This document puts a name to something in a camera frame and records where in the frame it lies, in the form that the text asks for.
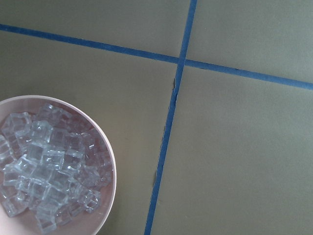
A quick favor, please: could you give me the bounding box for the pink bowl with ice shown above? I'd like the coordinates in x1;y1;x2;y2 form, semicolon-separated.
0;95;116;235

